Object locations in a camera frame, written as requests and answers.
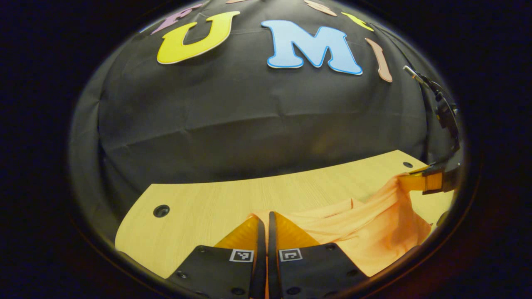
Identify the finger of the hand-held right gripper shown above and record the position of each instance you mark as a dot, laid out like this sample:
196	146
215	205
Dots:
432	182

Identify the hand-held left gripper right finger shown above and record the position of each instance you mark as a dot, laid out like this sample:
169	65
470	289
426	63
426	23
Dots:
272	265

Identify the orange T-shirt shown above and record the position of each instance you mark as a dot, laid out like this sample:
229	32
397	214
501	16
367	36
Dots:
374	232

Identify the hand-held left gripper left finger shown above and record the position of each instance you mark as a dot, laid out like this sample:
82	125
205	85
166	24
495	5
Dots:
261	265

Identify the black backdrop cloth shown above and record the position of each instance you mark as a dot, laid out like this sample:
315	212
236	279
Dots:
249	116

